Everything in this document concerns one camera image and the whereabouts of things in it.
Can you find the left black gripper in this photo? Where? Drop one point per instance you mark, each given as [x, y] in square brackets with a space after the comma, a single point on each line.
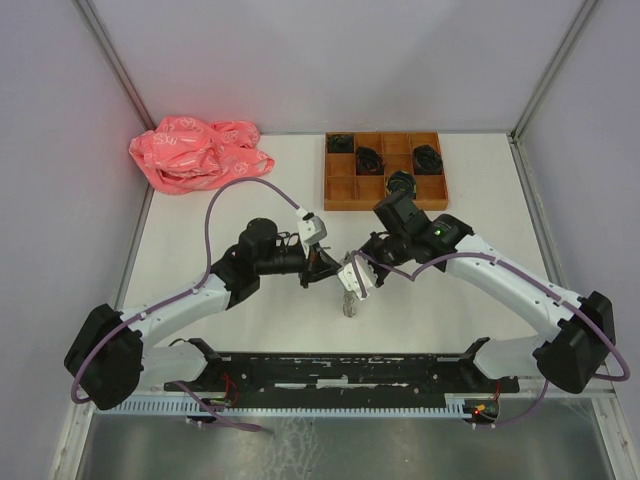
[317, 265]

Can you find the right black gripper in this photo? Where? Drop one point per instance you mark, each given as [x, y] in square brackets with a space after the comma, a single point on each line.
[380, 274]

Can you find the metal key organiser disc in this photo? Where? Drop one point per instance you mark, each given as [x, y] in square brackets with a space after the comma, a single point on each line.
[347, 300]

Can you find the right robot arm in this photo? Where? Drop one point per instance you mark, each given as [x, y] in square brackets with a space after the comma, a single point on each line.
[573, 336]

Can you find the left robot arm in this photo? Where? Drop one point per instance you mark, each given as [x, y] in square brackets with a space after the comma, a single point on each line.
[116, 352]

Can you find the blue yellow rolled band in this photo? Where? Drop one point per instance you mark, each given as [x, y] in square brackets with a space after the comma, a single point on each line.
[403, 182]

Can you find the wooden compartment tray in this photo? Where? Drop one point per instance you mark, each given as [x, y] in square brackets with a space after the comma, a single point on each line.
[344, 190]

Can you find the black rolled band centre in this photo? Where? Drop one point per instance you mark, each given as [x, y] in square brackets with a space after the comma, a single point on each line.
[368, 161]

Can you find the black rolled band right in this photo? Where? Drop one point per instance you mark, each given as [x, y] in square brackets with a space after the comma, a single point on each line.
[427, 161]

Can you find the black rolled band top-left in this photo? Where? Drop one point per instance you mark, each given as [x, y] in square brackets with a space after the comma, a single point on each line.
[340, 143]

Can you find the pink plastic bag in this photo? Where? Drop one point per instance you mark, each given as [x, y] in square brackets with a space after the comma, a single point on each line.
[185, 154]

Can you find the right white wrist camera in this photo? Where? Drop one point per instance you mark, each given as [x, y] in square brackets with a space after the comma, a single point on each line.
[368, 277]

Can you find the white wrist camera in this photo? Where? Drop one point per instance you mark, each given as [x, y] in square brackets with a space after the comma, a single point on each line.
[311, 228]
[368, 277]

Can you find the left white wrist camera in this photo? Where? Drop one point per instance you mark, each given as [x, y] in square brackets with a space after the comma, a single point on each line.
[311, 228]

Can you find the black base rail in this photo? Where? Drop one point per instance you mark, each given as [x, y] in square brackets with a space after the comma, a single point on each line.
[247, 373]

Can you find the grey cable duct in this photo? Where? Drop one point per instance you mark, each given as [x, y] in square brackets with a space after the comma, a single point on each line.
[185, 406]

